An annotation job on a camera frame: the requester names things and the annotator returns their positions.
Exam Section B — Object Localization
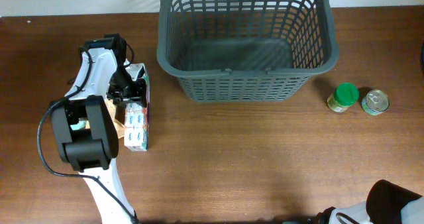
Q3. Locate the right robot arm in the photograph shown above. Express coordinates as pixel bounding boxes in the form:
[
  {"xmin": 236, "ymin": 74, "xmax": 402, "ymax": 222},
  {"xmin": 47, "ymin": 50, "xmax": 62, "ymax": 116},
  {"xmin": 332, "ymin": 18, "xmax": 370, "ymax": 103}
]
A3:
[{"xmin": 307, "ymin": 180, "xmax": 423, "ymax": 224}]

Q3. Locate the green-lid spice jar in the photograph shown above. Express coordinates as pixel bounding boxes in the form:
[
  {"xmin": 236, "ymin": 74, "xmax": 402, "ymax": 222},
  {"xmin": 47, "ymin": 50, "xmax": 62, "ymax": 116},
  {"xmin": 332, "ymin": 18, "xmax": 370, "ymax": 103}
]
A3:
[{"xmin": 327, "ymin": 83, "xmax": 359, "ymax": 113}]

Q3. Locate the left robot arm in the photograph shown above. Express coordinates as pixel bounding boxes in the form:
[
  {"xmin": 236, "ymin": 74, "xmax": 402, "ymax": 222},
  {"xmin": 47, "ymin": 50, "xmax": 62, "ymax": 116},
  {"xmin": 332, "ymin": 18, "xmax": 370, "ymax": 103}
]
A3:
[{"xmin": 43, "ymin": 34, "xmax": 150, "ymax": 223}]

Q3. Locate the beige snack bag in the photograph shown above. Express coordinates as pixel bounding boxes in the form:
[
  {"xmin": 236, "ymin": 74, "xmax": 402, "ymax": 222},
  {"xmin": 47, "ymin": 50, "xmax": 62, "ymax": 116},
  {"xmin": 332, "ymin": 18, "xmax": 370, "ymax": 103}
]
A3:
[{"xmin": 105, "ymin": 99, "xmax": 125, "ymax": 139}]

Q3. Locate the white tissue multipack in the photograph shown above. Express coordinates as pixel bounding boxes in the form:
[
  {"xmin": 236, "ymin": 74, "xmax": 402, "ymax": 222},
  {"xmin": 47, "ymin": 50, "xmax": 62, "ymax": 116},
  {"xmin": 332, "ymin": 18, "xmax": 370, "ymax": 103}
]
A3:
[{"xmin": 124, "ymin": 63, "xmax": 150, "ymax": 152}]

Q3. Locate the teal packet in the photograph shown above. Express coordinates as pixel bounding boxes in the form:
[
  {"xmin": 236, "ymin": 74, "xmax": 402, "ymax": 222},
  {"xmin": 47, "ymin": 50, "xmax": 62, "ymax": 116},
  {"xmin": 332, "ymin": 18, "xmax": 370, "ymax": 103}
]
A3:
[{"xmin": 70, "ymin": 118, "xmax": 89, "ymax": 131}]

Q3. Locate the metal tin can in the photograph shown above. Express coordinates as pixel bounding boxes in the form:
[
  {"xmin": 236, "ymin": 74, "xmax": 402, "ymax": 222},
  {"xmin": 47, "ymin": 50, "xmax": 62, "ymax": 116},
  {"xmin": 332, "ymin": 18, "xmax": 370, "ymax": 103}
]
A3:
[{"xmin": 361, "ymin": 89, "xmax": 390, "ymax": 116}]

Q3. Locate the grey plastic basket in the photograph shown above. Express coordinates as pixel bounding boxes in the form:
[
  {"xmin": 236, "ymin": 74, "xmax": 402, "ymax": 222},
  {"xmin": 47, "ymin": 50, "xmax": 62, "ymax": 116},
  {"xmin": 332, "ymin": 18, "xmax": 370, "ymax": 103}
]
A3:
[{"xmin": 156, "ymin": 0, "xmax": 339, "ymax": 102}]

